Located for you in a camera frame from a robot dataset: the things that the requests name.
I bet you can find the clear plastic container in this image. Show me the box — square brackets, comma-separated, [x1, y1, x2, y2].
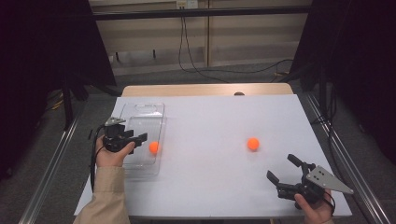
[106, 102, 167, 181]

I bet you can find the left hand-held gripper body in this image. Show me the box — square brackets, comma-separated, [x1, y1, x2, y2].
[102, 117, 138, 154]

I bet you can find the aluminium rail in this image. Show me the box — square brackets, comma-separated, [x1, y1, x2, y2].
[18, 108, 83, 224]
[304, 92, 393, 224]

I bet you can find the white wall socket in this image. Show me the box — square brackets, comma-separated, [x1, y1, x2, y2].
[176, 0, 199, 9]

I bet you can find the black wall cable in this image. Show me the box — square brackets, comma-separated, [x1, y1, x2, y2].
[182, 17, 294, 75]
[177, 17, 232, 84]

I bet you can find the plain orange ball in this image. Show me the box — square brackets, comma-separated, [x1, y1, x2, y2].
[247, 136, 261, 152]

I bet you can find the left hand-held gripper cable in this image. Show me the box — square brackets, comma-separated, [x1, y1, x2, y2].
[89, 124, 108, 194]

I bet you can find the black curtain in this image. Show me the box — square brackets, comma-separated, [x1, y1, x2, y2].
[289, 0, 396, 166]
[0, 0, 118, 181]

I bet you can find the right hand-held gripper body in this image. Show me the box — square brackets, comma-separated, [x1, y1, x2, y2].
[276, 161, 355, 205]

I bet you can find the wooden table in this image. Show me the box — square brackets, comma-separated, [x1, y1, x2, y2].
[120, 82, 294, 97]

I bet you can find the black horizontal bar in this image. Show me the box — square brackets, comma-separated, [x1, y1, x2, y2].
[92, 5, 312, 21]

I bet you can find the hand-held gripper cable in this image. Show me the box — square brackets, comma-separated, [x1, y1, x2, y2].
[89, 124, 108, 194]
[321, 190, 336, 217]

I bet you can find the white board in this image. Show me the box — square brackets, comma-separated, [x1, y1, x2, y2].
[73, 94, 353, 218]

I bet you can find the person's left hand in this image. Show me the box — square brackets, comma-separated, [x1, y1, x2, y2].
[94, 134, 136, 169]

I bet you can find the right hand-held gripper cable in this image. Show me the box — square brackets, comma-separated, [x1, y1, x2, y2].
[321, 190, 336, 217]

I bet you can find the person's right hand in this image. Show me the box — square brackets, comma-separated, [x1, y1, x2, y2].
[293, 189, 334, 224]

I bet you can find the orange ball with black mark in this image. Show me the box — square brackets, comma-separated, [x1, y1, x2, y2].
[148, 141, 161, 155]

